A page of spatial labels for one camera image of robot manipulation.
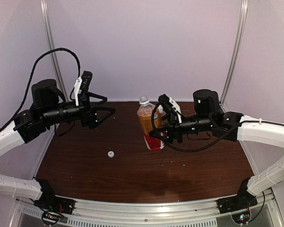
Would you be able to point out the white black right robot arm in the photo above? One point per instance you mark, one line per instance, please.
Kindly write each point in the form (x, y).
(232, 126)

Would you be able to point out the right aluminium frame post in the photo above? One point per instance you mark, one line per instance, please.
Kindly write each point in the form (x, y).
(236, 49)

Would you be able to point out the large gold label drink bottle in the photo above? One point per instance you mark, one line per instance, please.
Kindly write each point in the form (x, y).
(144, 116)

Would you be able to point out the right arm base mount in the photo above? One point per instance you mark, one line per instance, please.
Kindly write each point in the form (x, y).
(240, 205)

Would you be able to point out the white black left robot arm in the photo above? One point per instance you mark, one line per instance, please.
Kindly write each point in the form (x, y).
(49, 108)

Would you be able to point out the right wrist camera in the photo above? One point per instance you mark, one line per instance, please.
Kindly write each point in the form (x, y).
(170, 106)

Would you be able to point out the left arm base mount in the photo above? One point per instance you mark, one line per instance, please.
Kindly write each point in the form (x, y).
(52, 206)

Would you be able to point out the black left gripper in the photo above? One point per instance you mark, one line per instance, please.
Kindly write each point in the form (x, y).
(88, 117)

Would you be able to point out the white bottle cap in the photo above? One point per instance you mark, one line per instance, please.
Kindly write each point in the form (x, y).
(111, 154)

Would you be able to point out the left aluminium frame post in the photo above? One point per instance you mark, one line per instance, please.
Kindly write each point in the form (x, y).
(51, 46)

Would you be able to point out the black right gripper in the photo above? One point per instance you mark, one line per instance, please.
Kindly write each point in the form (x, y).
(173, 130)

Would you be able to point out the front aluminium frame rail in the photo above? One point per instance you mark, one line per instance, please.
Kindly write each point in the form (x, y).
(199, 213)

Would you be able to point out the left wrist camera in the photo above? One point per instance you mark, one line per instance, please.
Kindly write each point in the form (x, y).
(86, 80)

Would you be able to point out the aluminium frame post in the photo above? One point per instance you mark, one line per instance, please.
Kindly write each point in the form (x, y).
(51, 46)
(236, 49)

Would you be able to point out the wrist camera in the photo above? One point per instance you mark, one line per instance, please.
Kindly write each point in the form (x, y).
(86, 80)
(170, 106)

